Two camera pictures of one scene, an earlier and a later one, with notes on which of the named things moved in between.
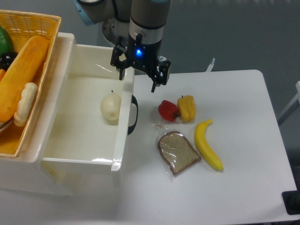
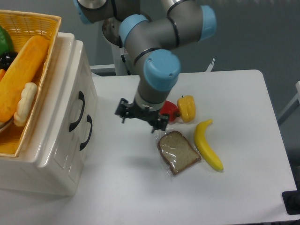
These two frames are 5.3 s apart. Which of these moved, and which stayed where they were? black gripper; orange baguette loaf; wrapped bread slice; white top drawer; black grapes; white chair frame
Moved: white top drawer; black gripper
Stayed: black grapes; wrapped bread slice; white chair frame; orange baguette loaf
